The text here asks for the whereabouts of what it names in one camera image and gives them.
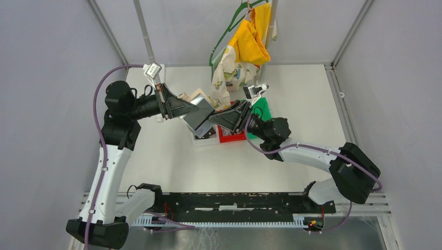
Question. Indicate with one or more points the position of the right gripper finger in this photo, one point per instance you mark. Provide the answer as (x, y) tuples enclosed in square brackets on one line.
[(230, 120), (238, 108)]

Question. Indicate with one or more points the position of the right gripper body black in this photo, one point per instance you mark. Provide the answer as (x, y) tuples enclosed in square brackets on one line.
[(248, 120)]

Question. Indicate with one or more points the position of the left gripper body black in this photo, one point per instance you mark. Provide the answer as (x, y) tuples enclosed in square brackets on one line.
[(159, 100)]

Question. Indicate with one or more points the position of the beige card holder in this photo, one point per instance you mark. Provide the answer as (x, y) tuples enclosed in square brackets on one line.
[(197, 122)]

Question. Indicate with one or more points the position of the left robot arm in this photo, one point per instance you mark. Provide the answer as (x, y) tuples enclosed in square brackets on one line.
[(102, 222)]

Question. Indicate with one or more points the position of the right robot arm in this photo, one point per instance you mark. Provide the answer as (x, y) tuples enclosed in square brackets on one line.
[(353, 175)]

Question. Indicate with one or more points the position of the black card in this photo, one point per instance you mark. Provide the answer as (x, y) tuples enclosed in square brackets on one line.
[(211, 134)]

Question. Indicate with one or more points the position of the green plastic bin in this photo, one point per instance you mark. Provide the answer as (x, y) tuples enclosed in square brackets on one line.
[(262, 110)]

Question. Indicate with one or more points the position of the red plastic bin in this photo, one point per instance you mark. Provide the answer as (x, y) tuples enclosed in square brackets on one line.
[(226, 136)]

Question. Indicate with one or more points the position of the clear plastic bin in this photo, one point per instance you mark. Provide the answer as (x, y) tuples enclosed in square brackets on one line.
[(208, 142)]

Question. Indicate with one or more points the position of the yellow patterned garment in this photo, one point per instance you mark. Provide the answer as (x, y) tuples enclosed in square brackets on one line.
[(242, 58)]

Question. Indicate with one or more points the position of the left metal rack pole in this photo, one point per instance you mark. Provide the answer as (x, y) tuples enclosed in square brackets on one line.
[(145, 34)]

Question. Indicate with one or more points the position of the metal rack pole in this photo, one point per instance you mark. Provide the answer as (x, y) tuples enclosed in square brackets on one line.
[(269, 37), (145, 34)]

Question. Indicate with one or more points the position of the green clothes hanger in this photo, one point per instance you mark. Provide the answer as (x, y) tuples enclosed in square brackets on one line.
[(233, 23)]

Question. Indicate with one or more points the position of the right metal rack pole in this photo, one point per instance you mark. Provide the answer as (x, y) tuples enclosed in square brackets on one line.
[(269, 37)]

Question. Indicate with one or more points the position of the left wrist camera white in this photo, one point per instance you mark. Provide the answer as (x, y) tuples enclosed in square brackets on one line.
[(151, 72)]

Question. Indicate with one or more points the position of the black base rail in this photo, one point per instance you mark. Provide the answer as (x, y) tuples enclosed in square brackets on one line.
[(238, 207)]

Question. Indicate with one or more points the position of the white slotted cable duct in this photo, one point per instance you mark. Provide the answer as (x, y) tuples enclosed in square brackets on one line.
[(146, 220)]

